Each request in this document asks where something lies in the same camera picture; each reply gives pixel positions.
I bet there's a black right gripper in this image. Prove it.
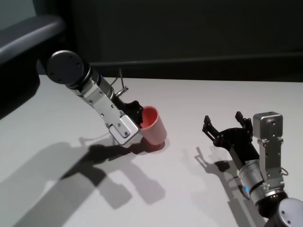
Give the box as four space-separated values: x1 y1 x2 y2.
201 111 259 166

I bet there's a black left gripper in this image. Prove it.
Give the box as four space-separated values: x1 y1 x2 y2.
114 97 145 130

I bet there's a pink plastic cup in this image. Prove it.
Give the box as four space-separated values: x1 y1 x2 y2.
139 105 168 146

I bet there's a grey metal handrail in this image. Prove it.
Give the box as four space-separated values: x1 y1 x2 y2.
89 61 303 69

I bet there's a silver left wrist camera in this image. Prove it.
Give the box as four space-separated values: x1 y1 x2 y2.
75 80 141 149

